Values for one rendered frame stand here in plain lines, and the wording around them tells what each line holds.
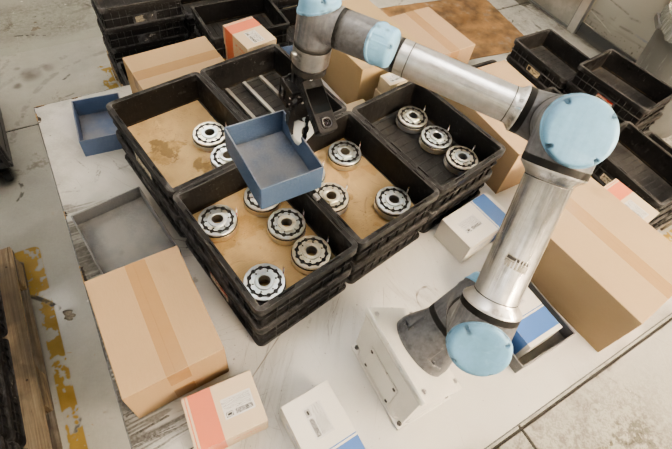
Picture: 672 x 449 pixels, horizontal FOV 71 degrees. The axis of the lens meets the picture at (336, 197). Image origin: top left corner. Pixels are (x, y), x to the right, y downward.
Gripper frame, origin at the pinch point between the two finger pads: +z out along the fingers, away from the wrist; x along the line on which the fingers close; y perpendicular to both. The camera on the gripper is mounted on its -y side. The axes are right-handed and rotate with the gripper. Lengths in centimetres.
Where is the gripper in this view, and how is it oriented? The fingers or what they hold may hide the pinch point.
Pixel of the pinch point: (301, 142)
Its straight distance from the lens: 109.1
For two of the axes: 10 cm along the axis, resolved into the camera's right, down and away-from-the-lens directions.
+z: -1.8, 6.3, 7.6
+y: -4.8, -7.3, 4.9
